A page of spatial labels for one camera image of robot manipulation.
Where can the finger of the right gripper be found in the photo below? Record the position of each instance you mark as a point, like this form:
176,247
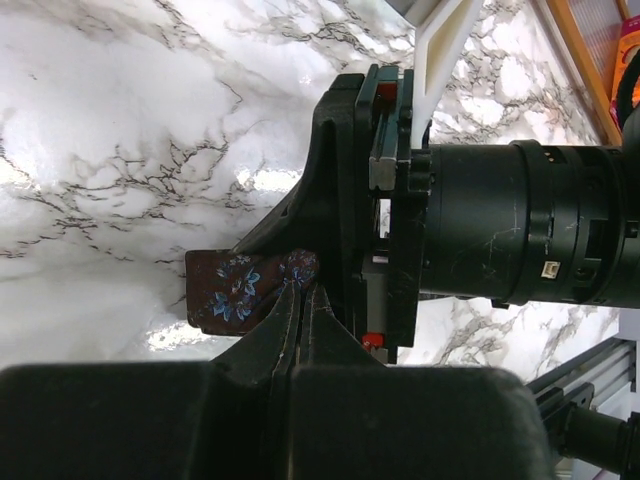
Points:
319,213

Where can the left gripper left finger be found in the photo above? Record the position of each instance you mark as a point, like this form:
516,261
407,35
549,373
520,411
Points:
214,419

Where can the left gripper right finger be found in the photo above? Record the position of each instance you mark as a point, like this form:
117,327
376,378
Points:
355,418

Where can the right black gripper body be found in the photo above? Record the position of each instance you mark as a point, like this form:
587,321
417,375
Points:
391,193

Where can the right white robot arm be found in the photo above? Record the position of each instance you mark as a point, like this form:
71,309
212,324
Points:
520,222

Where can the wooden tiered shelf rack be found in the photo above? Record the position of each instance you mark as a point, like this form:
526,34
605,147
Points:
590,31

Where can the orange pink box lower right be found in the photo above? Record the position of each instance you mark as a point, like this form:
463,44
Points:
625,86

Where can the aluminium rail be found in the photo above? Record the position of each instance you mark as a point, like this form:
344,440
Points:
601,379

